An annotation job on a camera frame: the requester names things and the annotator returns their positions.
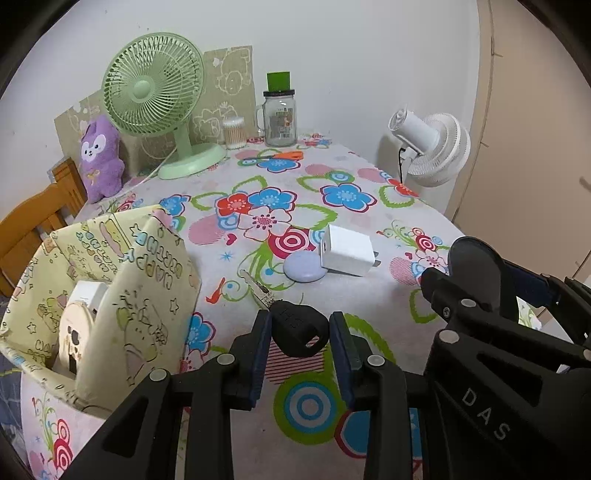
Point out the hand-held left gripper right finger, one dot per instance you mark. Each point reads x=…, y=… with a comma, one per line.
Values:
x=344, y=360

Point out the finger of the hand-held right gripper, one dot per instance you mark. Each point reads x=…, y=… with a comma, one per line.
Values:
x=531, y=286
x=485, y=369

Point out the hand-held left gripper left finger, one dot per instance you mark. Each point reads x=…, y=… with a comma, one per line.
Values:
x=258, y=360

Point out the black headed key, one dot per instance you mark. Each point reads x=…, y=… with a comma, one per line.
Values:
x=300, y=327

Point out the yellow cartoon printed box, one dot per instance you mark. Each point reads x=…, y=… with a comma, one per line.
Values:
x=147, y=295

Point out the white rectangular plastic device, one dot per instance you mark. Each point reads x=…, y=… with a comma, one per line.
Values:
x=90, y=295

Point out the floral tablecloth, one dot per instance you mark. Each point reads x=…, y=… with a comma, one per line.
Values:
x=369, y=295

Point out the lavender round disc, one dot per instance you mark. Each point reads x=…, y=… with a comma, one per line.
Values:
x=302, y=267

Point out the white charger adapter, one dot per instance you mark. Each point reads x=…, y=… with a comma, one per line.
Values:
x=346, y=251

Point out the beige door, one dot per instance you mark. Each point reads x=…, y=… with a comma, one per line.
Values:
x=531, y=138

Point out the white standing fan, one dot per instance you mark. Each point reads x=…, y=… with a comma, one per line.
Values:
x=438, y=147

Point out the white round cartoon device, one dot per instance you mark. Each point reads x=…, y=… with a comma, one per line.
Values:
x=76, y=332

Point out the cotton swab container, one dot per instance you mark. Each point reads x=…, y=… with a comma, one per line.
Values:
x=234, y=134

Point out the glass jar with green cap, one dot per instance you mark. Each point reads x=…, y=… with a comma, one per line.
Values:
x=281, y=124

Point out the purple plush toy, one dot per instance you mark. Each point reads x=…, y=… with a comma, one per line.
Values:
x=99, y=170

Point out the grey plaid cloth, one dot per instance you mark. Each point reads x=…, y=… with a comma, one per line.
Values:
x=9, y=392

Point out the wooden chair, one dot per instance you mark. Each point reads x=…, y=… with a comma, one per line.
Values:
x=27, y=221

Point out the cartoon printed backing board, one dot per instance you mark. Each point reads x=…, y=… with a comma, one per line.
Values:
x=231, y=78

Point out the green desk fan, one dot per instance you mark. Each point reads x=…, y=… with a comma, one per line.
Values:
x=143, y=87

